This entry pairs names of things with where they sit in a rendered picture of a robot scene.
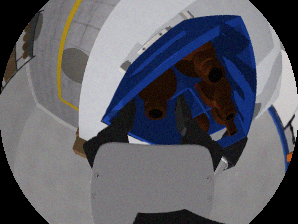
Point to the dark blue crate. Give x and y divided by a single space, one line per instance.
230 38

